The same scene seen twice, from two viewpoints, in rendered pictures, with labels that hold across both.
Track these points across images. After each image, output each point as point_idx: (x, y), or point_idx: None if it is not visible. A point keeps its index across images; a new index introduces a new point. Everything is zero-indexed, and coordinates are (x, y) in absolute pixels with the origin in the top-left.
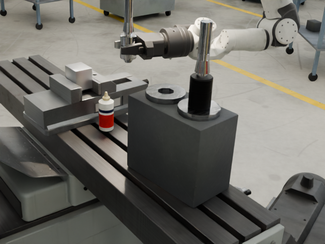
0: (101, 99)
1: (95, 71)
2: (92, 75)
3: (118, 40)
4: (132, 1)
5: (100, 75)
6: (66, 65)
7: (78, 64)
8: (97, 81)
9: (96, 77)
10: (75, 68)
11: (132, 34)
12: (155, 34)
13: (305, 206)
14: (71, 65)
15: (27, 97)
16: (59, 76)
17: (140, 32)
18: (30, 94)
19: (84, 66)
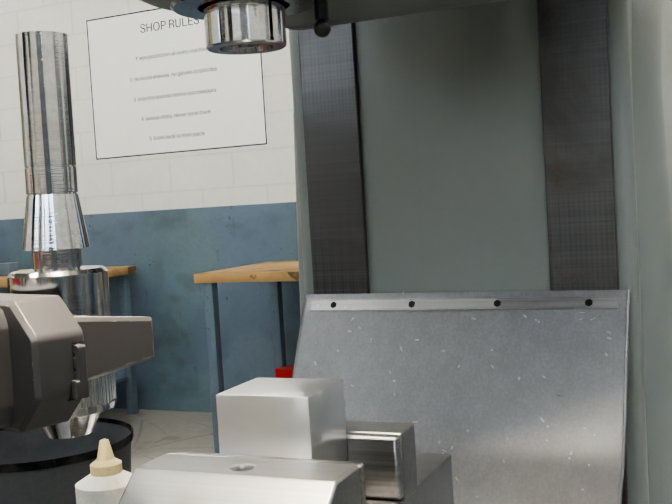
0: (124, 470)
1: (258, 475)
2: (246, 462)
3: (131, 316)
4: (18, 74)
5: (208, 471)
6: (337, 379)
7: (296, 389)
8: (189, 454)
9: (218, 461)
10: (279, 381)
11: (32, 265)
12: None
13: None
14: (315, 382)
15: (425, 455)
16: (371, 429)
17: (9, 300)
18: (437, 462)
19: (258, 391)
